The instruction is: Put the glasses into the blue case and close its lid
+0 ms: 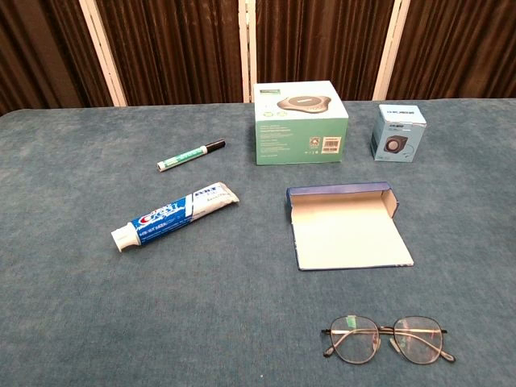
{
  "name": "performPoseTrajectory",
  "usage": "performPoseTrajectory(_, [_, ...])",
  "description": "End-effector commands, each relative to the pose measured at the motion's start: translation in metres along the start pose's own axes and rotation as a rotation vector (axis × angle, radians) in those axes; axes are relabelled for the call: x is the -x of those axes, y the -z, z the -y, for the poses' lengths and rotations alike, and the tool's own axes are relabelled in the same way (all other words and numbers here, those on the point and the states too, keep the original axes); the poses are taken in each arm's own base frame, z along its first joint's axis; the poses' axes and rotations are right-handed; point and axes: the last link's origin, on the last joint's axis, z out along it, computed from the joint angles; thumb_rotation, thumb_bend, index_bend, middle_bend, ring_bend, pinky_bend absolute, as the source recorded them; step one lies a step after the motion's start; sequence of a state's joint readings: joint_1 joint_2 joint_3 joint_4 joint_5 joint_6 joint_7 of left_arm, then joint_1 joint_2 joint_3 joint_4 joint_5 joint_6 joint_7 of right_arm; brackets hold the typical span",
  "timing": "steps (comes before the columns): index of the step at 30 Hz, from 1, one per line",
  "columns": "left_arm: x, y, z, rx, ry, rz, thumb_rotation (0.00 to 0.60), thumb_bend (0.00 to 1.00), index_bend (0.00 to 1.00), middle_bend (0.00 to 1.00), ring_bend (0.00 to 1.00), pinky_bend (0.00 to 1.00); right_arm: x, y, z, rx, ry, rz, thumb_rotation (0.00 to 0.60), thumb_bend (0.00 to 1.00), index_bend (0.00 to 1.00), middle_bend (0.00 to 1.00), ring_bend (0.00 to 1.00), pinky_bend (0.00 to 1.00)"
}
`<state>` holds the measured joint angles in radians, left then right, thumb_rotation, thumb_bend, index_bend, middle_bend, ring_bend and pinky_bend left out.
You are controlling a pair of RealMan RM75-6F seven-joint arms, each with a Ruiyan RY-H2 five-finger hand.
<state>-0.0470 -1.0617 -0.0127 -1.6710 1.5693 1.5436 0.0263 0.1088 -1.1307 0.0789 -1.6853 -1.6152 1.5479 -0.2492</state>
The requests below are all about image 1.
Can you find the small light-blue speaker box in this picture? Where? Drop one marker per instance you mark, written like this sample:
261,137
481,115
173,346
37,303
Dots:
397,133

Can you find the teal speakerphone product box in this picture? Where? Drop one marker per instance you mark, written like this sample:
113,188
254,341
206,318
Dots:
298,137

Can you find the blue white toothpaste tube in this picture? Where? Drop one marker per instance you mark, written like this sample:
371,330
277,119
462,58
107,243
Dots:
169,217

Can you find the blue felt table cover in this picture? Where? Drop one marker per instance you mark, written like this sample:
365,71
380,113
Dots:
121,302

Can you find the green marker pen black cap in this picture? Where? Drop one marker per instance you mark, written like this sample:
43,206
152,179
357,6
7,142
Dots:
185,155

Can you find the thin metal frame eyeglasses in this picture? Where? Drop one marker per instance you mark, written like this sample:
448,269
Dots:
354,340

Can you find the brown curtain partition panel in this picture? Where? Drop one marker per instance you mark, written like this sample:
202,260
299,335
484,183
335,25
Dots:
40,48
455,48
322,40
173,48

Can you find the card with glasses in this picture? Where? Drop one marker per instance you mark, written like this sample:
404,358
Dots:
346,234

